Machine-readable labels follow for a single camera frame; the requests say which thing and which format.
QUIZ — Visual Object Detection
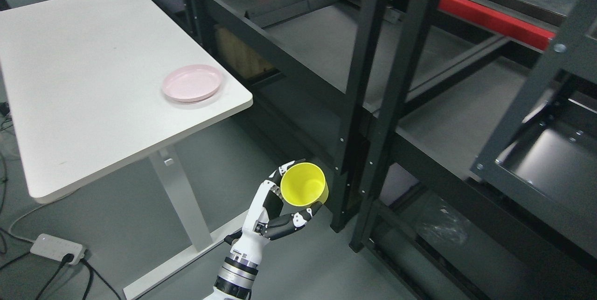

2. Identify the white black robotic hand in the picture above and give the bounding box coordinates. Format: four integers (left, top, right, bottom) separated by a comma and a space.
225, 159, 323, 265

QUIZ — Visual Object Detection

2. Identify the yellow plastic cup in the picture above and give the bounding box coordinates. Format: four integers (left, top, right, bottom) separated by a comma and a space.
280, 162, 329, 207

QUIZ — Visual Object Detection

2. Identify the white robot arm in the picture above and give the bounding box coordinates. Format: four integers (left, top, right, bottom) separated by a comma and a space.
204, 254, 258, 300

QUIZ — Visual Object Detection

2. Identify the dark metal shelf rack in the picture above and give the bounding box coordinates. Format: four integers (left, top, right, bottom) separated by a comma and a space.
183, 0, 596, 300

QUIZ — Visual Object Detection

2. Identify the pink plastic plate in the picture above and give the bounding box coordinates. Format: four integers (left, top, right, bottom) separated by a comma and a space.
161, 64, 223, 103

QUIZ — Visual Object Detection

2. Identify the white power strip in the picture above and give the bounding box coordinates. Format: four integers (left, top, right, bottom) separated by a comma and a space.
30, 233, 87, 265

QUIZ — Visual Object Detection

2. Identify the white table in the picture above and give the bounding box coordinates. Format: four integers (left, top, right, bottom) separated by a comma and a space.
0, 0, 252, 300

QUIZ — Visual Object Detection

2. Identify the red metal beam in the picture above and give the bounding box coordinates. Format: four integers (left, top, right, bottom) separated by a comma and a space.
438, 0, 555, 51

